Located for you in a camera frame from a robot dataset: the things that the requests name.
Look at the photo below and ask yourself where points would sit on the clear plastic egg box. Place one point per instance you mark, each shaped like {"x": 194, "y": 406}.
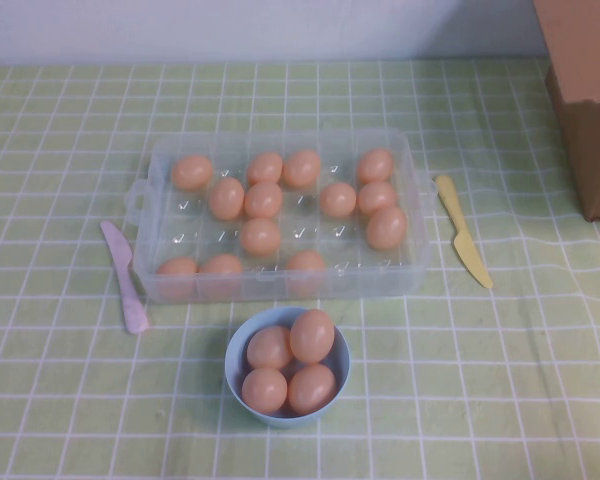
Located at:
{"x": 360, "y": 286}

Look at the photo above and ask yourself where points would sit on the brown cardboard box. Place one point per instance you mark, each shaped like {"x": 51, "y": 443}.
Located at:
{"x": 585, "y": 125}

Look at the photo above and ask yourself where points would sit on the clear plastic egg tray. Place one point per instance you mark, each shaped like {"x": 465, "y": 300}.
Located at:
{"x": 55, "y": 400}

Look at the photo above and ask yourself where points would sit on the yellow plastic knife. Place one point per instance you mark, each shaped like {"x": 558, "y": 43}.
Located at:
{"x": 472, "y": 257}

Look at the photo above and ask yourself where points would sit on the light blue bowl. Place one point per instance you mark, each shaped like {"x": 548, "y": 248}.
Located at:
{"x": 280, "y": 421}

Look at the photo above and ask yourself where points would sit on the brown plastic egg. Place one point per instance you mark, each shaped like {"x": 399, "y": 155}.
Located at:
{"x": 226, "y": 198}
{"x": 192, "y": 171}
{"x": 311, "y": 389}
{"x": 305, "y": 267}
{"x": 338, "y": 199}
{"x": 376, "y": 196}
{"x": 264, "y": 390}
{"x": 301, "y": 168}
{"x": 264, "y": 168}
{"x": 312, "y": 335}
{"x": 375, "y": 165}
{"x": 263, "y": 199}
{"x": 260, "y": 237}
{"x": 267, "y": 347}
{"x": 386, "y": 228}
{"x": 220, "y": 270}
{"x": 177, "y": 272}

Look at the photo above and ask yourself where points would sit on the pink speckled plastic knife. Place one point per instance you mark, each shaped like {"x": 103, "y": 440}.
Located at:
{"x": 117, "y": 250}

